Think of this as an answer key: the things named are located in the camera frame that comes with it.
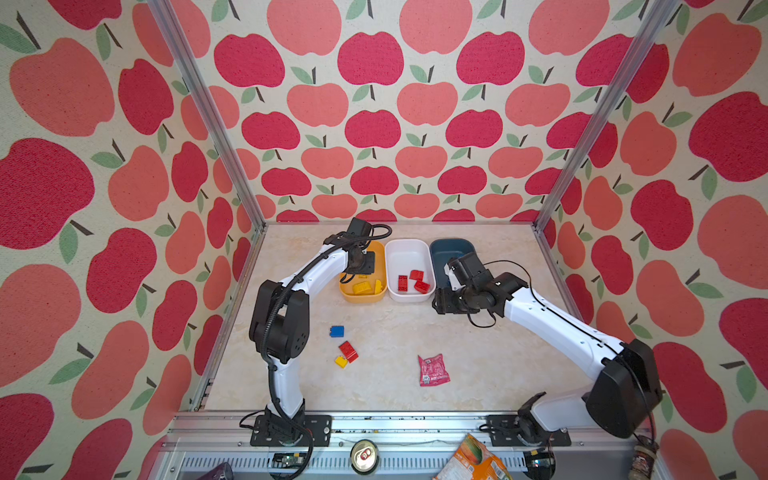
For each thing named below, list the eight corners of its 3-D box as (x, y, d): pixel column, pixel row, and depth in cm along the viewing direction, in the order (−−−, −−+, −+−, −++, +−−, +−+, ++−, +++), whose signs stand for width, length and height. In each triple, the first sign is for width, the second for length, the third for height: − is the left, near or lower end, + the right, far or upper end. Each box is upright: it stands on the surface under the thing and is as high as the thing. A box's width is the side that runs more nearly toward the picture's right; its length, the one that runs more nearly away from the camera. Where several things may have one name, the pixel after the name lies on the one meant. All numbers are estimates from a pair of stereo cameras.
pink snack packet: (419, 386, 83) (420, 384, 82) (417, 357, 89) (418, 354, 87) (449, 386, 83) (450, 384, 82) (445, 357, 89) (446, 354, 87)
